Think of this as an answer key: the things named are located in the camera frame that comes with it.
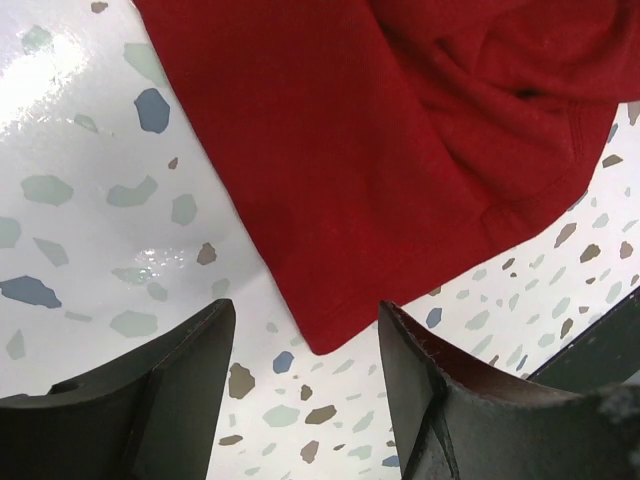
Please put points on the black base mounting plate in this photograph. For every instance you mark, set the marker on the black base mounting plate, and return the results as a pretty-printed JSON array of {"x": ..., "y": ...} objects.
[{"x": 606, "y": 353}]

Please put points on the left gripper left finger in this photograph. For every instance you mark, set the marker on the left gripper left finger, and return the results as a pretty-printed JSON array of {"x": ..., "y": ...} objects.
[{"x": 148, "y": 414}]

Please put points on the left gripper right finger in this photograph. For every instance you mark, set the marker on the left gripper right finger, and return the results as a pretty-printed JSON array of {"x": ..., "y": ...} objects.
[{"x": 457, "y": 417}]

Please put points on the red t shirt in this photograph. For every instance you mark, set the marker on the red t shirt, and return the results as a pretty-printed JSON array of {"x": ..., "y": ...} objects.
[{"x": 378, "y": 149}]

